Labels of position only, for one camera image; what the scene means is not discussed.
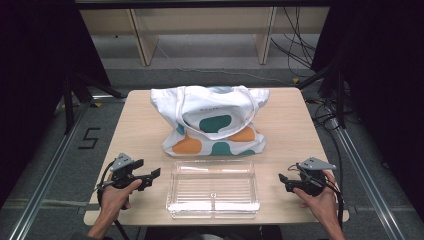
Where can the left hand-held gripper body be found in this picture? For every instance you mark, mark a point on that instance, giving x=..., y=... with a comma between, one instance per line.
x=122, y=175

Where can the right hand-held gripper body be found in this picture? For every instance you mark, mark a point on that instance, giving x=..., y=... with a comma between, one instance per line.
x=313, y=181

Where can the clear plastic tray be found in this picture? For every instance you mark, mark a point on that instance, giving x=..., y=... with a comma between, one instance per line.
x=213, y=190

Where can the white tote bag coloured blobs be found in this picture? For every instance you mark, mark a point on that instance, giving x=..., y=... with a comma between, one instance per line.
x=206, y=110

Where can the person's right hand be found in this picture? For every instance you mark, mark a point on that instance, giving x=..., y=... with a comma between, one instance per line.
x=323, y=205

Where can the person's left hand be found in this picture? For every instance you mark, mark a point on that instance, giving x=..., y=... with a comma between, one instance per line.
x=115, y=200

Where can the person's dark clothing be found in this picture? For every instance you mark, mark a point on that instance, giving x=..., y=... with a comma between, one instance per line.
x=173, y=233

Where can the black metal stand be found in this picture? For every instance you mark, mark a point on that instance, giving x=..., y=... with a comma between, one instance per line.
x=340, y=100
x=68, y=106

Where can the yellow floor tape piece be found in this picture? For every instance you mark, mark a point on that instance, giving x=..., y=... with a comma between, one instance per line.
x=295, y=80

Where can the light wooden desk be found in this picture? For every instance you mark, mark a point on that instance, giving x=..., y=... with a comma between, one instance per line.
x=143, y=43

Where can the black curtain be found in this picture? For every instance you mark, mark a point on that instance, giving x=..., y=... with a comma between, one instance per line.
x=33, y=83
x=383, y=83

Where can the aluminium floor rail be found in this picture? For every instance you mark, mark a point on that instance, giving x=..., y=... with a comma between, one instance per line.
x=370, y=186
x=43, y=186

